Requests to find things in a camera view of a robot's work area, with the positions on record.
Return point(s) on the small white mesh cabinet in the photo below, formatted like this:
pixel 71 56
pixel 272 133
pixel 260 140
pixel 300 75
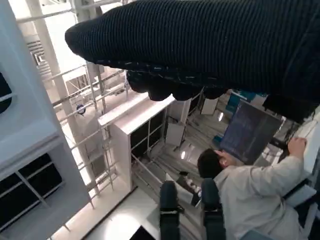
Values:
pixel 120 127

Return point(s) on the white partition panel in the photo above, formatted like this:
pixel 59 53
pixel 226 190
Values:
pixel 175 133
pixel 208 106

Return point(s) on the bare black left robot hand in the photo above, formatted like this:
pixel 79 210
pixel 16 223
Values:
pixel 170 200

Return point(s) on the person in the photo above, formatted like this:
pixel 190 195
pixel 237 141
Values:
pixel 255 195

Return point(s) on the dark computer monitor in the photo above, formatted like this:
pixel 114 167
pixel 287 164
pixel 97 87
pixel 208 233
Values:
pixel 250 132

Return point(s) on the white desk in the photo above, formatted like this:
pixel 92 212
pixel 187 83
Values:
pixel 312 150

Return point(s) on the white metal frame structure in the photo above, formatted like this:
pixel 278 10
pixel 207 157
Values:
pixel 60 82

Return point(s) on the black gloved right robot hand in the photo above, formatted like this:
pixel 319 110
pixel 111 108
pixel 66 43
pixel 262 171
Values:
pixel 200 45

